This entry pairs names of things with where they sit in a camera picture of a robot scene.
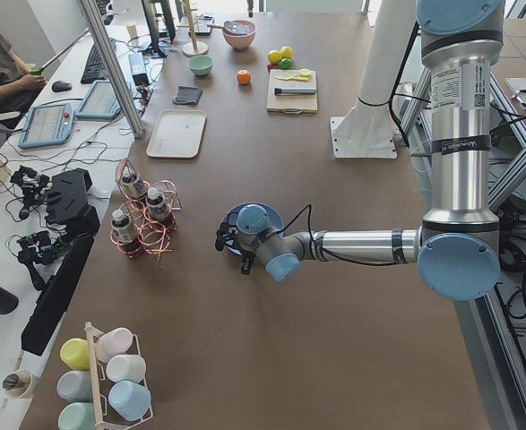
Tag pastel cup rack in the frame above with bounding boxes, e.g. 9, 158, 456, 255
56, 322, 154, 429

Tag cream rabbit tray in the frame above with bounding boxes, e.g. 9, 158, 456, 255
146, 109, 206, 159

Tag orange fruit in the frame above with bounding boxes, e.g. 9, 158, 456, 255
236, 69, 252, 86

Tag teach pendant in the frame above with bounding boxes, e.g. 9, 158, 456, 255
18, 103, 74, 149
75, 80, 121, 121

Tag green bowl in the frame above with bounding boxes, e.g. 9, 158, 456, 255
188, 55, 213, 77

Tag metal handled knife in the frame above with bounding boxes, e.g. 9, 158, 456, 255
273, 87, 317, 96

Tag teach pendant far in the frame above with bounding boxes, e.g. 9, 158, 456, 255
75, 80, 121, 121

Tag blue plate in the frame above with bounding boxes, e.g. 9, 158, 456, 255
227, 202, 284, 234

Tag yellow lemon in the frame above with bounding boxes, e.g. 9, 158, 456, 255
267, 50, 283, 65
280, 46, 293, 59

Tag green lime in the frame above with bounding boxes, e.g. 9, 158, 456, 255
279, 58, 292, 70

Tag wooden cup tree stand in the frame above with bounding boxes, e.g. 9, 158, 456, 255
178, 0, 209, 58

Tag yellow lemon near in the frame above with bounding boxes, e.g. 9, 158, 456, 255
267, 50, 283, 65

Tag grey folded cloth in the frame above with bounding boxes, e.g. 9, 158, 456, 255
173, 85, 203, 106

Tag yellow lemon far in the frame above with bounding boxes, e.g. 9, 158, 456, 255
280, 46, 293, 59

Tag metal ice scoop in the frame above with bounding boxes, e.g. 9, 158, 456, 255
209, 21, 251, 36

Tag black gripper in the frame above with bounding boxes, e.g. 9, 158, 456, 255
214, 212, 254, 275

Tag wooden cutting board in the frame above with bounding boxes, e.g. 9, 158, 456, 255
266, 68, 318, 114

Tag pink ice bowl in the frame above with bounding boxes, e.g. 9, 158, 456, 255
222, 20, 256, 50

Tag copper wire bottle rack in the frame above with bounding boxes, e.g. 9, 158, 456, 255
112, 159, 182, 260

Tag teach pendant near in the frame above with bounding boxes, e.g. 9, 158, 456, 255
18, 103, 74, 149

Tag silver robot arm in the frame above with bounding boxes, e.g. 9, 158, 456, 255
215, 1, 504, 301

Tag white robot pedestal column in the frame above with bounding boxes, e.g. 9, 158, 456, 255
331, 0, 416, 159

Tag dark tea bottle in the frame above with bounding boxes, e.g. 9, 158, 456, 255
111, 209, 143, 258
120, 169, 147, 201
146, 187, 175, 230

